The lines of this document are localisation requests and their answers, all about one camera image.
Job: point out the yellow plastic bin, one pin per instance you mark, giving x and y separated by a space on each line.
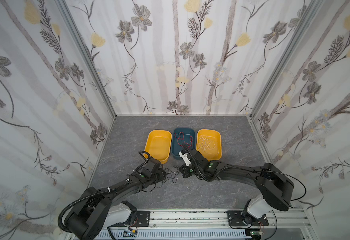
209 144
158 145

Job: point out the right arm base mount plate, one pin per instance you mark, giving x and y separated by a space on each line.
238 220

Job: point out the right yellow plastic bin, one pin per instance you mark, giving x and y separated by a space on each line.
209 144

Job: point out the white perforated cable duct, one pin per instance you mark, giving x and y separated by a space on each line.
181 234

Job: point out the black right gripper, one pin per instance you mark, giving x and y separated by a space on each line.
185 170

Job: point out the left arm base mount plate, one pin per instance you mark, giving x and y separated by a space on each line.
138 219

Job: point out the left yellow plastic bin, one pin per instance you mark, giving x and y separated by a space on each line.
158 145

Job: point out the teal plastic bin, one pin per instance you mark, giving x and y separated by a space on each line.
182 136

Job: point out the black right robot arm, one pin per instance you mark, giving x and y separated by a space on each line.
275 187

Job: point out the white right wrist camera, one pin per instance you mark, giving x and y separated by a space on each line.
184 156

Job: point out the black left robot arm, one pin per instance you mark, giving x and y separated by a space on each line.
85 217

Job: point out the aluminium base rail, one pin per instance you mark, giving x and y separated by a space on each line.
290 225

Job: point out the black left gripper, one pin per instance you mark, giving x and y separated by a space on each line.
161 174

